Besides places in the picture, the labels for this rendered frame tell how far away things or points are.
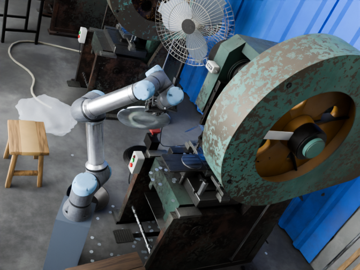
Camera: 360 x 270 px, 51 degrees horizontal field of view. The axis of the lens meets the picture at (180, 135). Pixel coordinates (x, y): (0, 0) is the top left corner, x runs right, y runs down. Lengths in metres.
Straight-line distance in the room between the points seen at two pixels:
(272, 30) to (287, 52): 2.12
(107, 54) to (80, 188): 1.68
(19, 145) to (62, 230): 0.76
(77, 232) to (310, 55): 1.43
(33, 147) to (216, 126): 1.47
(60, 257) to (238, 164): 1.20
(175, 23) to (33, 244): 1.68
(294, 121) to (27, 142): 1.74
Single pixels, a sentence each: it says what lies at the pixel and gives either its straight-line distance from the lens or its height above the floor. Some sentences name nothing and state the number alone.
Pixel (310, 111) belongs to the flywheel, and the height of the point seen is 1.44.
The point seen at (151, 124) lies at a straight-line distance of 2.13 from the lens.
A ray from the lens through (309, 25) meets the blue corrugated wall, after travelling 3.28.
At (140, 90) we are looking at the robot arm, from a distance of 1.53.
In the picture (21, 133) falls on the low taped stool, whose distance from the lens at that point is 2.74.
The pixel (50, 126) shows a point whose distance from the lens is 3.19.
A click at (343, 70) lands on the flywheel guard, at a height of 1.67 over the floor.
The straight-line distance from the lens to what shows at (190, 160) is 2.16.
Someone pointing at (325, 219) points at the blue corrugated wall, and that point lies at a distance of 3.11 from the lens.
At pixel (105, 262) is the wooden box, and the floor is 0.35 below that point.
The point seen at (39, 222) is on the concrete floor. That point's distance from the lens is 2.64.
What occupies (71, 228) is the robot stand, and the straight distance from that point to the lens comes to 2.10.
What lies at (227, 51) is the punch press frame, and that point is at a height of 1.43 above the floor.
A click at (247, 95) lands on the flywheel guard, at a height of 1.49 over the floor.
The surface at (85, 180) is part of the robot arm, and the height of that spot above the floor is 0.68.
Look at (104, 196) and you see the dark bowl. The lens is 2.82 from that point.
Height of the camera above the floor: 2.01
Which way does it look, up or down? 32 degrees down
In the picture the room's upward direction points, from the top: 24 degrees clockwise
